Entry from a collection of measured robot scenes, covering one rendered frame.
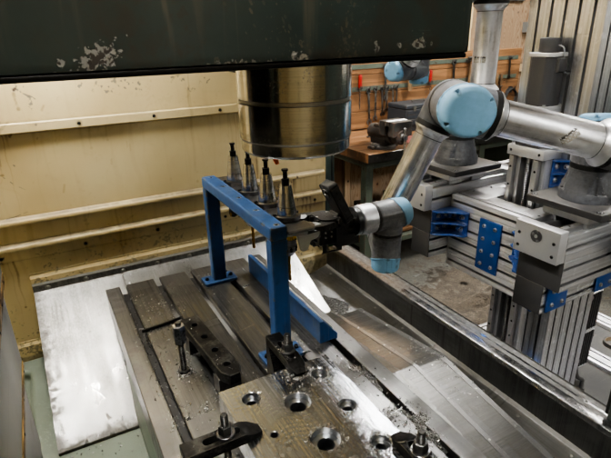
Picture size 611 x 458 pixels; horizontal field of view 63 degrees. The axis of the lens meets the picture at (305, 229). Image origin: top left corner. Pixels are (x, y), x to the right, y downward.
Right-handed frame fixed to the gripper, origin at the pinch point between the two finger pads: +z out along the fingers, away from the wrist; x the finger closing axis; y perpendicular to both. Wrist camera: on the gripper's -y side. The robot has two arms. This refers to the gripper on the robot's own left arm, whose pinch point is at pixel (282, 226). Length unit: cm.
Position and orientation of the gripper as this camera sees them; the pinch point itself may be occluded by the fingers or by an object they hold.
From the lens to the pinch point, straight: 111.0
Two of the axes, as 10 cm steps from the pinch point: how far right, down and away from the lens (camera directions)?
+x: -4.7, -3.1, 8.3
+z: -8.8, 1.8, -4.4
